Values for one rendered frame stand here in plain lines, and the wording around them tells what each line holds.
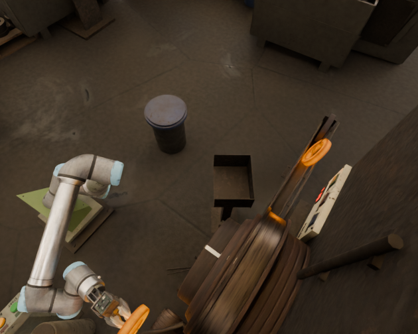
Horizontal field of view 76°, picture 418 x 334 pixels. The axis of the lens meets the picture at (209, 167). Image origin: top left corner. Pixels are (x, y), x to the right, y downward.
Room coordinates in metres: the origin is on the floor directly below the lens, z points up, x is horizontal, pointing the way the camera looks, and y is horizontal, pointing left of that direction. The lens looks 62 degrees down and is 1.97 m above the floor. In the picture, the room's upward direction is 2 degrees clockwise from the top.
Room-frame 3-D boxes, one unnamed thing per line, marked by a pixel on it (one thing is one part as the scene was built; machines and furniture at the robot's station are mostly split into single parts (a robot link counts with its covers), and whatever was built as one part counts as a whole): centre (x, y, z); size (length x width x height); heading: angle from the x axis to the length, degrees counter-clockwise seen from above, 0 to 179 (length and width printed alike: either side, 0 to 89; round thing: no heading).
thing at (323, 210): (0.31, -0.37, 1.15); 0.26 x 0.02 x 0.18; 147
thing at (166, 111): (1.29, 0.34, 0.22); 0.32 x 0.32 x 0.43
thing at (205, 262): (0.14, -0.01, 1.11); 0.28 x 0.06 x 0.28; 147
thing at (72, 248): (0.59, 0.99, 0.04); 0.40 x 0.40 x 0.08; 56
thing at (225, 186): (0.62, -0.13, 0.36); 0.26 x 0.20 x 0.72; 2
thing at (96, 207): (0.59, 0.99, 0.10); 0.32 x 0.32 x 0.04; 56
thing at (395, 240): (0.07, -0.21, 1.52); 0.04 x 0.03 x 0.30; 147
